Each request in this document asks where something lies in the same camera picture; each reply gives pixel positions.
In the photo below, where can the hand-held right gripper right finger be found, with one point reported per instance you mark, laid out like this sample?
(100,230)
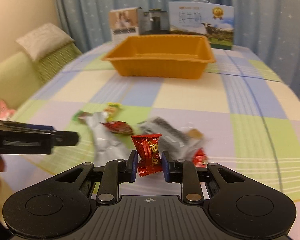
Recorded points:
(165,166)

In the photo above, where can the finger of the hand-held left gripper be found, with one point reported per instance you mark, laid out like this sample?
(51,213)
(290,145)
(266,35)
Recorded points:
(66,138)
(41,127)

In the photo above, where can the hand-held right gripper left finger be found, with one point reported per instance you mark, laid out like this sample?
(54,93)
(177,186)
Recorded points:
(133,166)

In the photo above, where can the red gold-print candy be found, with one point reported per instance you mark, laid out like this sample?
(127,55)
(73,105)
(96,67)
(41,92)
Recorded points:
(147,152)

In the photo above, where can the dark green snack packet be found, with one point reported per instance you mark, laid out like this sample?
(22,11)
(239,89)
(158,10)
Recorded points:
(81,116)

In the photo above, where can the small red candy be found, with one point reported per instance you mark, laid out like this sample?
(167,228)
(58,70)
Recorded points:
(200,158)

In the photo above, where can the clear packet with dark print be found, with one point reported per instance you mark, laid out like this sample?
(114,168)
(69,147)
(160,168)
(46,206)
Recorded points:
(162,130)

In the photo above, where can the silver green snack pouch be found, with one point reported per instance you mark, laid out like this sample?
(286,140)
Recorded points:
(107,140)

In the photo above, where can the red snack packet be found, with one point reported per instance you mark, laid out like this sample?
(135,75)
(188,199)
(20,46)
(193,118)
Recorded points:
(120,127)

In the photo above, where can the orange plastic tray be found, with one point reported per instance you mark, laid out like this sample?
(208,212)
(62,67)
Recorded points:
(160,62)

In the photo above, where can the pink packet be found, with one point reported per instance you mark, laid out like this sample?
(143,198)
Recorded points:
(5,111)

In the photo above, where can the clear packet with brown snack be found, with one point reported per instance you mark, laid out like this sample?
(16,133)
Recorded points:
(193,133)

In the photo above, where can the yellow green snack packet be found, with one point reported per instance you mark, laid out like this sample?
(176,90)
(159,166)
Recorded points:
(113,110)

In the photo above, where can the green zigzag cushion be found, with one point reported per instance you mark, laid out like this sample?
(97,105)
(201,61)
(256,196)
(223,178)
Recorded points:
(12,80)

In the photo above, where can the checked tablecloth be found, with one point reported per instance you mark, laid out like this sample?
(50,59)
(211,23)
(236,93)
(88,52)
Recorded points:
(215,97)

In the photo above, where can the grey pillow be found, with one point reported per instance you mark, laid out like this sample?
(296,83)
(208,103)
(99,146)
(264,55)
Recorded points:
(43,40)

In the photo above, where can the beige humidifier box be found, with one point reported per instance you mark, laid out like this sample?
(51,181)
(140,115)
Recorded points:
(122,22)

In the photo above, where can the green glass humidifier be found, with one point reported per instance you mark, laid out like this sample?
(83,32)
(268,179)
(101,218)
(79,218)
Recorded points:
(153,21)

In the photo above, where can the milk carton box with cow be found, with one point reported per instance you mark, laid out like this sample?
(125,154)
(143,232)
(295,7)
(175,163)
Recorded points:
(202,22)

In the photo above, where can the blue star-print curtain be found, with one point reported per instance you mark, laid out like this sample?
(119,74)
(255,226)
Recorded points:
(262,12)

